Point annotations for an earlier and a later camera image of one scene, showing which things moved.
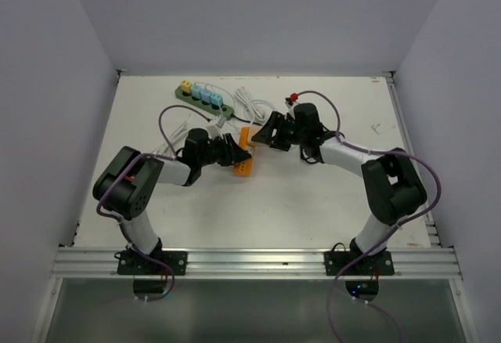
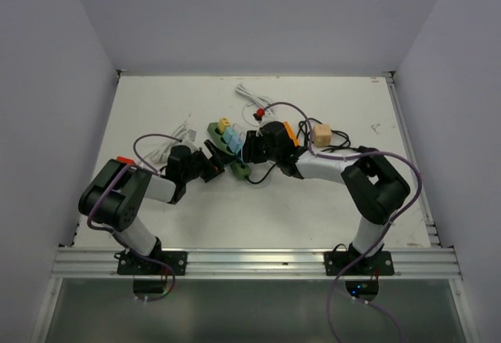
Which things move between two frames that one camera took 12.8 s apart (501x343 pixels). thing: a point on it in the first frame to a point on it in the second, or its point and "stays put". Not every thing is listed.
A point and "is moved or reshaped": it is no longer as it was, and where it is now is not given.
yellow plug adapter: x=185 y=85 to x=223 y=122
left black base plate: x=130 y=263 stays put
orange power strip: x=243 y=168 is moved or reshaped
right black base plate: x=377 y=263 stays put
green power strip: x=225 y=111 to x=239 y=170
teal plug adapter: x=215 y=98 is moved or reshaped
